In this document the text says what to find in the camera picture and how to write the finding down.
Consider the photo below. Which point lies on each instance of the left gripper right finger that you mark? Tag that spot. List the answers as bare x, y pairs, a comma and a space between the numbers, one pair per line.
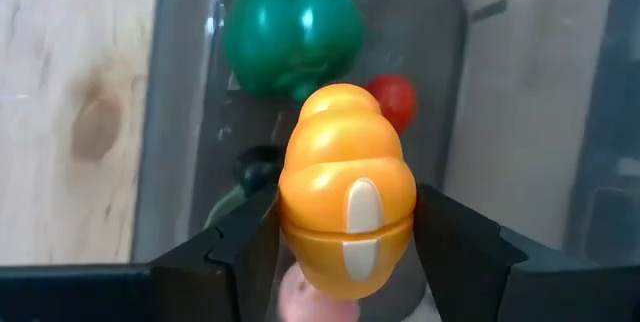
480, 282

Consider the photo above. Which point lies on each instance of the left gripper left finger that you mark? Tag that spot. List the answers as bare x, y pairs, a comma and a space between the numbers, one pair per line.
210, 287

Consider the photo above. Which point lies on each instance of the dark plum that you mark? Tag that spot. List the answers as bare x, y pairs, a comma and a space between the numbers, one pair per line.
257, 167

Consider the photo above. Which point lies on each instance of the orange pumpkin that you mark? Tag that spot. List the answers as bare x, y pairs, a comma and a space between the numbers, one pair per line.
345, 172

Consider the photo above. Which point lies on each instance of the red toy cherry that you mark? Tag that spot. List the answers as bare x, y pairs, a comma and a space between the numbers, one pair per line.
397, 102

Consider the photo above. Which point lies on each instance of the green toy bell pepper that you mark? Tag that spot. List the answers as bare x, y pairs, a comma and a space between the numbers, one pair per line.
290, 27

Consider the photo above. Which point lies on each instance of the grey translucent plastic tupperware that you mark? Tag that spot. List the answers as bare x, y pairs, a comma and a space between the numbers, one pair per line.
425, 37

